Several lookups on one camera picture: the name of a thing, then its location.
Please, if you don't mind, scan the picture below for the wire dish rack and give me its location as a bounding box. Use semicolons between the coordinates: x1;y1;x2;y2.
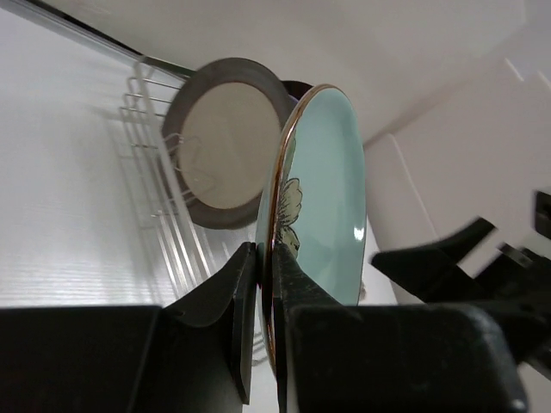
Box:
119;61;254;298

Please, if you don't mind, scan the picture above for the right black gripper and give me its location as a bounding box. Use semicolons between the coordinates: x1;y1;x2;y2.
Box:
371;217;550;304

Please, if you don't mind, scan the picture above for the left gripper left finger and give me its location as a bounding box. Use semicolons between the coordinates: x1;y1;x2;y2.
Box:
158;242;257;404

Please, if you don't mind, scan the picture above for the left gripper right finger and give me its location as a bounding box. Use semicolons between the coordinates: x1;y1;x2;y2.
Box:
271;244;362;412

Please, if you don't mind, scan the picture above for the dark striped rim plate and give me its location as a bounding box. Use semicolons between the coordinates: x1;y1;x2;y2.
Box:
282;80;313;104

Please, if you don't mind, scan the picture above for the brown rim cream bowl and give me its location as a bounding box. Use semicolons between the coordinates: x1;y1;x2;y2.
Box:
162;58;294;230

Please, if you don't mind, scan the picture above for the clear glass plate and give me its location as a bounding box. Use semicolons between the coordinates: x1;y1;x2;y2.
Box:
256;83;367;366

